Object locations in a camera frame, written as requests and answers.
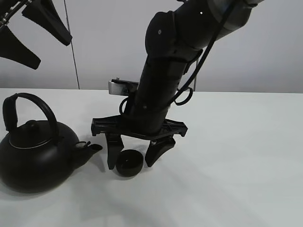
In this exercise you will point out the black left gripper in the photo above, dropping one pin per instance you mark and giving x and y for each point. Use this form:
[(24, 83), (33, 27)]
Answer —
[(43, 13)]

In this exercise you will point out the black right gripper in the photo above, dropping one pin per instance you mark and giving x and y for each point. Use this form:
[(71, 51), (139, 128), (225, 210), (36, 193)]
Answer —
[(115, 126)]

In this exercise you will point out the small black teacup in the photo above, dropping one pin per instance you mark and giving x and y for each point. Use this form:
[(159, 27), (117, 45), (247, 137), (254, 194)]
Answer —
[(129, 163)]

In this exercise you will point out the black round teapot kettle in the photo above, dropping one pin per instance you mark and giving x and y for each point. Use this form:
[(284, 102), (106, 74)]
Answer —
[(39, 155)]

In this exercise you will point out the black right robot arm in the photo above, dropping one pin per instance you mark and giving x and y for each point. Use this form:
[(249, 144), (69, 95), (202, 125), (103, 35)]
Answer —
[(177, 44)]

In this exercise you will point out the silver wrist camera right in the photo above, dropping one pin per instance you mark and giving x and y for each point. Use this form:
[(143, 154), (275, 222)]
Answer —
[(121, 87)]

